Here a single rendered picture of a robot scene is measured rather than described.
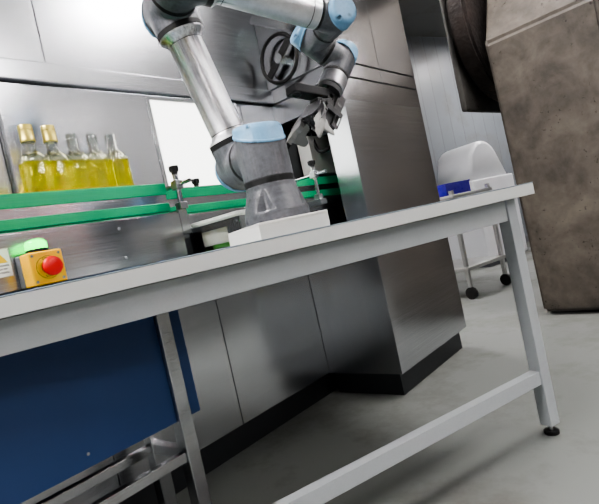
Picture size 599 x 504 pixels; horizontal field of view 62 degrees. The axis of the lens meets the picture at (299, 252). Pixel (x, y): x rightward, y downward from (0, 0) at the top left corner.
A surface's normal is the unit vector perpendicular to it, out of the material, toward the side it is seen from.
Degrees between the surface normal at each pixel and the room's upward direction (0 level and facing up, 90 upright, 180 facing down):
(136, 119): 90
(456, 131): 90
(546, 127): 92
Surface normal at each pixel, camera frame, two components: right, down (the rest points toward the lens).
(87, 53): 0.75, -0.15
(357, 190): -0.62, 0.16
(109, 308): 0.49, -0.07
